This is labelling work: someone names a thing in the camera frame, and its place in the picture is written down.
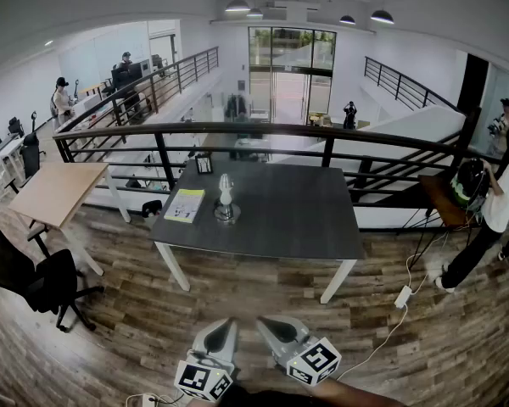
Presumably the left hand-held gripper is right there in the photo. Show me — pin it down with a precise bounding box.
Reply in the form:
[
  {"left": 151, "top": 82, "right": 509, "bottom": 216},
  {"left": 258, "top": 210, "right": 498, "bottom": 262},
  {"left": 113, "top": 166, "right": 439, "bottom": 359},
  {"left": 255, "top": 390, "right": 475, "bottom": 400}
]
[{"left": 173, "top": 317, "right": 239, "bottom": 403}]

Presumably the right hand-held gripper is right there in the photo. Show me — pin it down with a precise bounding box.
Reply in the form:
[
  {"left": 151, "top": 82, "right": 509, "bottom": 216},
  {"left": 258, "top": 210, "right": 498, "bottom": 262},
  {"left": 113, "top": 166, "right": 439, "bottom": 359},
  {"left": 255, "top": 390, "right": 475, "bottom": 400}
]
[{"left": 255, "top": 315, "right": 343, "bottom": 387}]

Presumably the person's right forearm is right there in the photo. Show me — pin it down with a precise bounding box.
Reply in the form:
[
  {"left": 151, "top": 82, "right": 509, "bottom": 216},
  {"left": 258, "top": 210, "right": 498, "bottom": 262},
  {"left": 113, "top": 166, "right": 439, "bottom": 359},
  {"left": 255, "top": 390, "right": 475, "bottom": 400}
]
[{"left": 310, "top": 377, "right": 408, "bottom": 407}]

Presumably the white desk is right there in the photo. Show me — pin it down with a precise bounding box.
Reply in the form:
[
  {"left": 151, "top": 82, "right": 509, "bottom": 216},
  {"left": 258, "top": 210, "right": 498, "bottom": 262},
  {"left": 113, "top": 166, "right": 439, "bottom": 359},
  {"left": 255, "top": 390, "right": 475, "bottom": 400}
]
[{"left": 0, "top": 136, "right": 26, "bottom": 194}]

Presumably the person's black clothing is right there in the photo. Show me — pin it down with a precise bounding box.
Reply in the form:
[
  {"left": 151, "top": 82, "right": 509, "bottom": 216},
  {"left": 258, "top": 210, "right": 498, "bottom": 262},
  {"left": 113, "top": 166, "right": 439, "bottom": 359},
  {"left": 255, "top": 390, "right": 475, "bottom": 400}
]
[{"left": 190, "top": 390, "right": 315, "bottom": 407}]

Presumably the white power strip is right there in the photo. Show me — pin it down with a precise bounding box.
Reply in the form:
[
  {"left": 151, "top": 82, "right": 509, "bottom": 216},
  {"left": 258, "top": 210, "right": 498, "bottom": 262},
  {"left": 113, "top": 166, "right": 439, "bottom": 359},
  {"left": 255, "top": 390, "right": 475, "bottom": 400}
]
[{"left": 126, "top": 392, "right": 183, "bottom": 407}]

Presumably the white power adapter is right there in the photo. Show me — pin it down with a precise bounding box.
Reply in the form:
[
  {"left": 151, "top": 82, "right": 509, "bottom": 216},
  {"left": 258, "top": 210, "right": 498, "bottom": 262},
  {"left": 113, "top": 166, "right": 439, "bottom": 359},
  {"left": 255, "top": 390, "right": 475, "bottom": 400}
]
[{"left": 394, "top": 285, "right": 412, "bottom": 309}]

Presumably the dark grey table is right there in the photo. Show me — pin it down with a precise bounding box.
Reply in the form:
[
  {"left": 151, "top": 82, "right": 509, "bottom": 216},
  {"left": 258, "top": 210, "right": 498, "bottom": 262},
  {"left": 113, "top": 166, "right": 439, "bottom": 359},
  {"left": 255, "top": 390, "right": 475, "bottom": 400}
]
[{"left": 148, "top": 159, "right": 366, "bottom": 304}]

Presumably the yellow-green and white book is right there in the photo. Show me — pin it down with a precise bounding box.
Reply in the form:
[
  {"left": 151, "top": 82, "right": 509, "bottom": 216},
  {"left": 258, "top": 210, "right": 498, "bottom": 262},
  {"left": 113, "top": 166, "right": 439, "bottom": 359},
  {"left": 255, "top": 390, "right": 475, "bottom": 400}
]
[{"left": 164, "top": 188, "right": 206, "bottom": 224}]

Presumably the black bag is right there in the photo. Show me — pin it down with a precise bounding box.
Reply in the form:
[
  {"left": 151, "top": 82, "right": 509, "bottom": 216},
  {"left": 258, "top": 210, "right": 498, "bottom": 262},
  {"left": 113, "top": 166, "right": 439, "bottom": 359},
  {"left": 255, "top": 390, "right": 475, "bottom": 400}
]
[{"left": 142, "top": 199, "right": 164, "bottom": 219}]

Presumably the black metal railing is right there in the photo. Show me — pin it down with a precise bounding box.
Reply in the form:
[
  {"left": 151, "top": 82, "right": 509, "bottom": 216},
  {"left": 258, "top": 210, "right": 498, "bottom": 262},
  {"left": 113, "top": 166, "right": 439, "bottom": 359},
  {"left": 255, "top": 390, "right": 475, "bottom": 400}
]
[
  {"left": 54, "top": 46, "right": 220, "bottom": 139},
  {"left": 363, "top": 56, "right": 467, "bottom": 114},
  {"left": 53, "top": 107, "right": 501, "bottom": 231}
]

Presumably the brown wooden side table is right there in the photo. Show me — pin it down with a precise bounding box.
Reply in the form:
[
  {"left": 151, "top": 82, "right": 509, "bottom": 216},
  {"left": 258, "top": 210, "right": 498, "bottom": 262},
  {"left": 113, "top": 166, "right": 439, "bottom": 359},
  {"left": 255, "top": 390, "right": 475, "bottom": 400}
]
[{"left": 409, "top": 174, "right": 480, "bottom": 270}]

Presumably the light wooden table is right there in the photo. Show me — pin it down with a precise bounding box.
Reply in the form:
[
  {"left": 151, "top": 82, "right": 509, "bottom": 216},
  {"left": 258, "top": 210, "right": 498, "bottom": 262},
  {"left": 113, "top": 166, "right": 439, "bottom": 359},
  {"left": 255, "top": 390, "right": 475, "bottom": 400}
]
[{"left": 7, "top": 162, "right": 131, "bottom": 277}]

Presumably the clothes rack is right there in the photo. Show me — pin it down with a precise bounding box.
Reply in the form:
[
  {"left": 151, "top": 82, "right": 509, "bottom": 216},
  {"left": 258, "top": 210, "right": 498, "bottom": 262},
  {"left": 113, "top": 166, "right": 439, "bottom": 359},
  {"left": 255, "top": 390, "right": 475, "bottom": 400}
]
[{"left": 225, "top": 93, "right": 248, "bottom": 122}]

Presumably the black and green helmet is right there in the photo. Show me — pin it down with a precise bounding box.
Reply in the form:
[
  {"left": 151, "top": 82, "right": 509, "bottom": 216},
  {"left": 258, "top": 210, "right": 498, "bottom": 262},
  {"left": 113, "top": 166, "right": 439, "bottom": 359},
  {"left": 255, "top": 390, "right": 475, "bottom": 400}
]
[{"left": 449, "top": 158, "right": 491, "bottom": 211}]

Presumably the glass entrance door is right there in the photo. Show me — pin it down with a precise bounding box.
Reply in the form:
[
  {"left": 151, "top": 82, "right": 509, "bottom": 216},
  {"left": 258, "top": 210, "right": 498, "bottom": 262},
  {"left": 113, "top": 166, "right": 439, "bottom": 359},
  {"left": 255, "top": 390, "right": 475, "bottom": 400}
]
[{"left": 248, "top": 26, "right": 337, "bottom": 126}]

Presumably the white cable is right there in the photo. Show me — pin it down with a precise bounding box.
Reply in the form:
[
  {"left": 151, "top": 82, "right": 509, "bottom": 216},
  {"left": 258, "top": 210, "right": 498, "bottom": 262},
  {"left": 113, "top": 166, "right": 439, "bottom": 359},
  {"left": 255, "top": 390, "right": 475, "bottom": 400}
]
[{"left": 336, "top": 226, "right": 450, "bottom": 382}]

